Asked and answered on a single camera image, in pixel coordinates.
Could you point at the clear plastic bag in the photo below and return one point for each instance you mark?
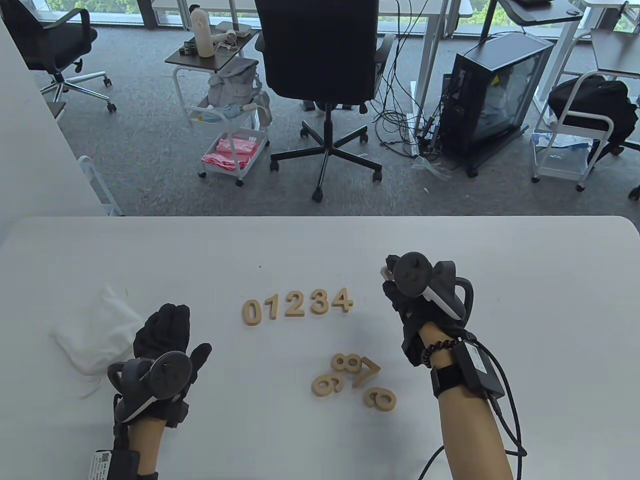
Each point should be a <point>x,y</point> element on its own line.
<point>430,167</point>

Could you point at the black backpack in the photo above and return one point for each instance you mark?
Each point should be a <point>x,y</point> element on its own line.
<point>595,97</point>

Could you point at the person's left forearm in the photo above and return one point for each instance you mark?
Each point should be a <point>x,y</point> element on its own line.
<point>147,442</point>

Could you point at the black wrist sensor box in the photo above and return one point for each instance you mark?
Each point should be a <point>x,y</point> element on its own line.
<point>122,465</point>
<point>480,370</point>

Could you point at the white desk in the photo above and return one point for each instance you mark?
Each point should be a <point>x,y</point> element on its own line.
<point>562,55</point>
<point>432,50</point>

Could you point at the angular wooden number block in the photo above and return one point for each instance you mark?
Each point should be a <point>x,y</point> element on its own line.
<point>346,303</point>

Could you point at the hooked wooden number block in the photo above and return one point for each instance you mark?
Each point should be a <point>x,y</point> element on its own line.
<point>385,273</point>

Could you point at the person's left hand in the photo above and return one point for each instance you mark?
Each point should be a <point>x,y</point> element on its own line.
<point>167,325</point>

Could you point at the white cart with dark top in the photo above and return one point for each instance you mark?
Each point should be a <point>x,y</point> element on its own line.
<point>227,57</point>

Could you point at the bent wooden number block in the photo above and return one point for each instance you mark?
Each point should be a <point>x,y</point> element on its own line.
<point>366,378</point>

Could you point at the black high-back office chair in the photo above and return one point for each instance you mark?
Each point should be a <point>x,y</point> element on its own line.
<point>320,50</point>

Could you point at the looped wooden number block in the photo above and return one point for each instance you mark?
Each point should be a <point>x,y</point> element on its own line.
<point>374,396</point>
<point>334,381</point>

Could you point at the white flat box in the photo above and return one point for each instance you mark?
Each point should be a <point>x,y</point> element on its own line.
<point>240,29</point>

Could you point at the cream cylindrical bottle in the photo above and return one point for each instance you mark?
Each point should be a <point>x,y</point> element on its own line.
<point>202,35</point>

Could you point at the person's right hand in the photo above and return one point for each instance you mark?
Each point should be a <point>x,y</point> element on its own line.
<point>410,325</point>

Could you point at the double-curve wooden number block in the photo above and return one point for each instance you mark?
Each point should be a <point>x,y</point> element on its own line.
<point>319,312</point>

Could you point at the double-loop wooden number block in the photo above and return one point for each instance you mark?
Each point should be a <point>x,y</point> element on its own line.
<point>346,363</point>

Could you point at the black chair with chrome base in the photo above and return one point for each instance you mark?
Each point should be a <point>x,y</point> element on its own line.
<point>55,45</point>

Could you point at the white rolling cart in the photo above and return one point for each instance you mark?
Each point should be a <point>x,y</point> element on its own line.
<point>557,172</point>

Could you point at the black computer tower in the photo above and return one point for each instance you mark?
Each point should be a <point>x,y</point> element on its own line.
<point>500,55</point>

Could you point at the straight wooden number block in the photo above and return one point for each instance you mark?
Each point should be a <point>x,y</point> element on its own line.
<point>274,310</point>

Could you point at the pink packets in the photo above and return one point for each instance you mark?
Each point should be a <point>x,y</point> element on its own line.
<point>230,152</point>

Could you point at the grey handheld controller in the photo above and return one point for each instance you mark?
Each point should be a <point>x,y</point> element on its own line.
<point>412,272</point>
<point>170,372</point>

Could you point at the grey backpack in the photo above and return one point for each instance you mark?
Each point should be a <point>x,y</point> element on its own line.
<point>232,82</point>

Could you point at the white metal rack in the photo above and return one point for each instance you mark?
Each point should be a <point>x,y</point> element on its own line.
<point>87,165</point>

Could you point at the curved wooden number block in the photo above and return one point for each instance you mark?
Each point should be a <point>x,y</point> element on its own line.
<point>295,315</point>

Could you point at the black desk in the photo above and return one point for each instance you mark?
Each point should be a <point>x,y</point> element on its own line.
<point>540,12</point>

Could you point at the light blue pouch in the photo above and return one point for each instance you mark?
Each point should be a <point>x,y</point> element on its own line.
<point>220,114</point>

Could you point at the person's right forearm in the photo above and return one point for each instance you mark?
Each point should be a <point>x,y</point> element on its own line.
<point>470,435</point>

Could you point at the oval wooden number block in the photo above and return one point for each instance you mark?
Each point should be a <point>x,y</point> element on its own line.
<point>246,314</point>

